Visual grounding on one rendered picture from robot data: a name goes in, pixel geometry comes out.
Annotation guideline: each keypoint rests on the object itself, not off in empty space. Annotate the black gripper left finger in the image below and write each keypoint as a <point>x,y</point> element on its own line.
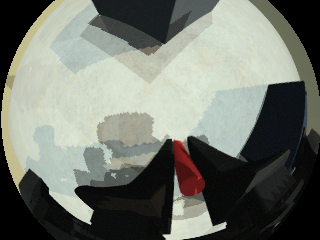
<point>149,196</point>

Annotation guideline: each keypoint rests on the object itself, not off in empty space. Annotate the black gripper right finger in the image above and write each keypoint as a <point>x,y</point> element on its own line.
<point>227,179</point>

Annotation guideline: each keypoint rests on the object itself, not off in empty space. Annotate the red peg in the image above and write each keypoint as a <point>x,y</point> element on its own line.
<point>188,175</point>

